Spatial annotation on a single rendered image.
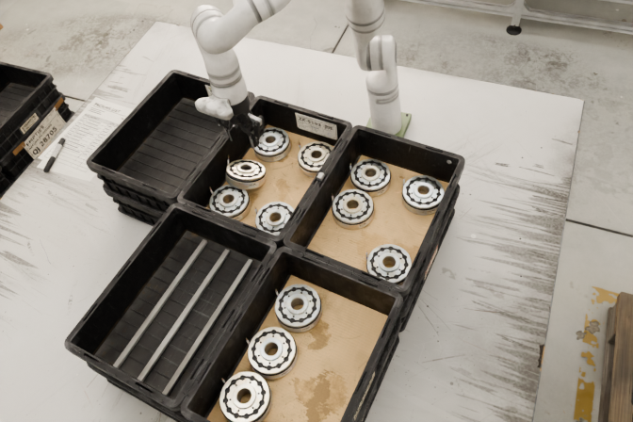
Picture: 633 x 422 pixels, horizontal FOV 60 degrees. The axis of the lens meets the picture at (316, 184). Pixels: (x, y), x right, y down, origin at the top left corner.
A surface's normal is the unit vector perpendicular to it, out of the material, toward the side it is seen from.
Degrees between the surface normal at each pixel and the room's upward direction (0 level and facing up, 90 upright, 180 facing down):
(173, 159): 0
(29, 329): 0
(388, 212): 0
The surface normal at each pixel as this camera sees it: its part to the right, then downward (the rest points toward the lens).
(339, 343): -0.10, -0.60
